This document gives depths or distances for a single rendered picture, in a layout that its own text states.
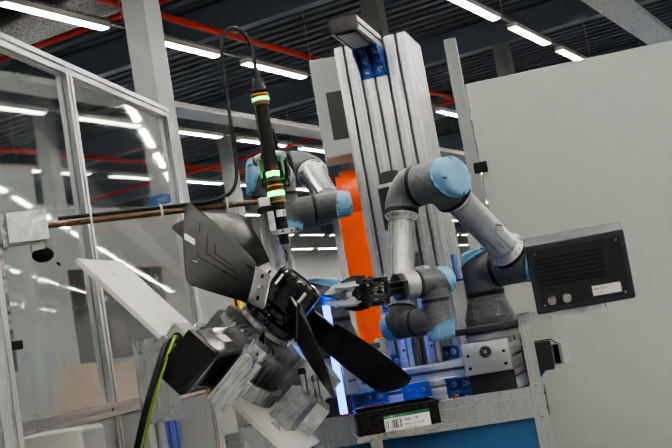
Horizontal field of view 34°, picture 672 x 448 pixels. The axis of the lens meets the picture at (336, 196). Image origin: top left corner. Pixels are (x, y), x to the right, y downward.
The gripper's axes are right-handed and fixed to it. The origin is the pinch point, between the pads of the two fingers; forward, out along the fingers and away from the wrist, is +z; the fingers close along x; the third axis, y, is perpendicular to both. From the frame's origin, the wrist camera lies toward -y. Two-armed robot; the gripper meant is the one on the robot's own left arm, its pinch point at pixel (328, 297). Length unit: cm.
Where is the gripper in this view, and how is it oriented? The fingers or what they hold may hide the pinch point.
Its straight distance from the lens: 285.5
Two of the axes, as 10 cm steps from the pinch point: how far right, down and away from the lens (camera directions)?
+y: 4.2, -0.8, -9.0
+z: -9.0, 1.0, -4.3
